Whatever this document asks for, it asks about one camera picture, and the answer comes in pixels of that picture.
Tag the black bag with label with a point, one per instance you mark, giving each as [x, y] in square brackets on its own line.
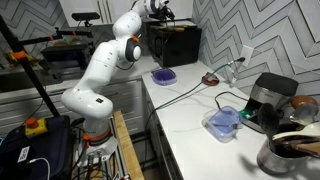
[46, 156]

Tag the purple plastic container near microwave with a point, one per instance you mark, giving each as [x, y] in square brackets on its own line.
[163, 77]

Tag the white wall outlet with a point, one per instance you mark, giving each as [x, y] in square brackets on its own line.
[246, 53]

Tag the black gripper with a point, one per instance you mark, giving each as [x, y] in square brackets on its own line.
[164, 13]

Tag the black spoon utensil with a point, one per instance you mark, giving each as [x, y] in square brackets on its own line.
[268, 119]

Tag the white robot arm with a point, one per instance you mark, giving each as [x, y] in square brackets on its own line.
[83, 98]

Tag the white ladle utensil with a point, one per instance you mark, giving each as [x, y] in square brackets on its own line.
[311, 130]

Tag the black silver coffee maker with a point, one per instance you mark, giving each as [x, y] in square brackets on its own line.
[268, 88]

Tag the brown round utensil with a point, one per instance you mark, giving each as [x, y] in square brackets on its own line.
[302, 99]

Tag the black camera on stand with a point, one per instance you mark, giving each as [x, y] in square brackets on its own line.
[85, 16]

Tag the steel utensil holder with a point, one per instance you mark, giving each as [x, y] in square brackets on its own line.
[275, 160]

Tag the black tripod stand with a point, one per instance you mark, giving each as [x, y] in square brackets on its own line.
[20, 54]

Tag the red round jar lid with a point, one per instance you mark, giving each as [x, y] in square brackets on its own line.
[210, 79]

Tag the black microwave oven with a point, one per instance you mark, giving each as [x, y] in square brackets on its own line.
[171, 48]

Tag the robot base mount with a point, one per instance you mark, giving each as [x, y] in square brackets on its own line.
[101, 151]

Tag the red emergency stop button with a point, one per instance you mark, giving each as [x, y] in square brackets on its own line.
[35, 127]

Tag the purple lidded container by coffeemaker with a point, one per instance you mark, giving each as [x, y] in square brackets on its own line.
[224, 124]

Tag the wooden board on cart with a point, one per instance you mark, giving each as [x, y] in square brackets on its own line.
[131, 163]

